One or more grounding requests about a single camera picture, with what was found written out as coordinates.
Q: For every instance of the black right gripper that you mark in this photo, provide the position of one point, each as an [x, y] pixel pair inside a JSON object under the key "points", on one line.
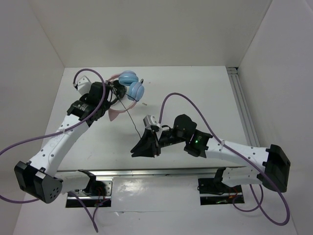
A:
{"points": [[148, 145]]}

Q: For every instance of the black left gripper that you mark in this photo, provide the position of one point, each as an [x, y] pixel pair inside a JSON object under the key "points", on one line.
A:
{"points": [[107, 105]]}

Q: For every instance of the pink blue cat-ear headphones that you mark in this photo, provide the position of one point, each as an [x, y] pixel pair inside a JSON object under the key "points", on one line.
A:
{"points": [[135, 91]]}

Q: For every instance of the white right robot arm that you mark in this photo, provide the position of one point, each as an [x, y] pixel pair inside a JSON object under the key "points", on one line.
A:
{"points": [[269, 167]]}

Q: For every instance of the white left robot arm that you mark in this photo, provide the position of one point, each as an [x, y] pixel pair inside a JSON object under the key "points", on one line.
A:
{"points": [[37, 177]]}

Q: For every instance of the black headphones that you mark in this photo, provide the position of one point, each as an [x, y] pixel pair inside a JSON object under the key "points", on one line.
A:
{"points": [[117, 91]]}

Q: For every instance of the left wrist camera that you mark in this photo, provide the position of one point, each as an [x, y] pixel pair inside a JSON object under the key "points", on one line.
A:
{"points": [[83, 85]]}

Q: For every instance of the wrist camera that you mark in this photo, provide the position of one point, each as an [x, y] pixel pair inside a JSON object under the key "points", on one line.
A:
{"points": [[151, 123], [83, 85]]}

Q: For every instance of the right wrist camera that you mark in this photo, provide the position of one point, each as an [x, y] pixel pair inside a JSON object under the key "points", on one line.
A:
{"points": [[151, 123]]}

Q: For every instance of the aluminium table rail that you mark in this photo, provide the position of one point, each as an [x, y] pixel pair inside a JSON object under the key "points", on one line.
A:
{"points": [[155, 172]]}

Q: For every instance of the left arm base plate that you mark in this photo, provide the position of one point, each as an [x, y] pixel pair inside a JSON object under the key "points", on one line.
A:
{"points": [[101, 195]]}

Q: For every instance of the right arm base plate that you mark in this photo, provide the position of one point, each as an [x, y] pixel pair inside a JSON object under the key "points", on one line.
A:
{"points": [[212, 193]]}

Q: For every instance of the aluminium side rail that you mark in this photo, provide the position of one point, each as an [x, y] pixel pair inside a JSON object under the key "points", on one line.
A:
{"points": [[244, 113]]}

